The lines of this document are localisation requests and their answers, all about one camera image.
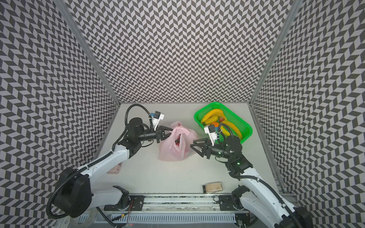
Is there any tan sponge in wrapper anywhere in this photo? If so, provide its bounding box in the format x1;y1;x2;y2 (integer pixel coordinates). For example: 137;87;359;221
202;182;223;194

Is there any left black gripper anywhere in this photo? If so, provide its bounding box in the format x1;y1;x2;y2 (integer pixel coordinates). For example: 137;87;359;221
137;125;177;144

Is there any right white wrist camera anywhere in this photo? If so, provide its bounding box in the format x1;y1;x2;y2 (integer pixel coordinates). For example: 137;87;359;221
204;124;219;145

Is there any pink printed plastic bag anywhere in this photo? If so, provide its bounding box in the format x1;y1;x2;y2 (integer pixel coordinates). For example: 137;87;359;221
158;122;198;162

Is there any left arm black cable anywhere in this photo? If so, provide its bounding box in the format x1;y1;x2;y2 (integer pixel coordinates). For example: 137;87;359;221
125;104;152;126

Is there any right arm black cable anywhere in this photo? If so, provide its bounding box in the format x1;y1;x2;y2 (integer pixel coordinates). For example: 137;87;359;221
217;123;234;143

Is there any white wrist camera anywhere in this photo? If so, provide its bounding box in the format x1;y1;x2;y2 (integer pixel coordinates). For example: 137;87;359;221
149;111;164;131
204;124;219;145

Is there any pink small packet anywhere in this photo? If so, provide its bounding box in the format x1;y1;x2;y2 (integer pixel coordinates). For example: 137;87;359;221
107;163;122;174

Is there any yellow fake banana bunch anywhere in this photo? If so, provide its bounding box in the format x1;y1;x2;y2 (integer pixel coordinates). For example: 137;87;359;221
201;109;227;125

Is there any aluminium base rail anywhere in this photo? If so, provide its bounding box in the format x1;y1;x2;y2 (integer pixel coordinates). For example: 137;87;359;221
61;192;298;228

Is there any green plastic basket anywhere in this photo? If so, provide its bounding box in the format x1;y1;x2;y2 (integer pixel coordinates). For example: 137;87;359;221
194;102;253;143

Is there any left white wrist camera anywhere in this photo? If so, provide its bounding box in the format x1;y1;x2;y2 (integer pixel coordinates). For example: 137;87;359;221
149;111;164;131

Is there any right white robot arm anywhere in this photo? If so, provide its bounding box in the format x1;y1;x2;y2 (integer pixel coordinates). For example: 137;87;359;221
190;135;314;228

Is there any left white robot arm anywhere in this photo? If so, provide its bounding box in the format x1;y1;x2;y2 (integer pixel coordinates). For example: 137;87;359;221
46;117;173;219

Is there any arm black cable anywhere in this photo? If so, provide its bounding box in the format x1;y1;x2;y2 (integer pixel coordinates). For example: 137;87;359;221
125;104;152;126
217;123;234;143

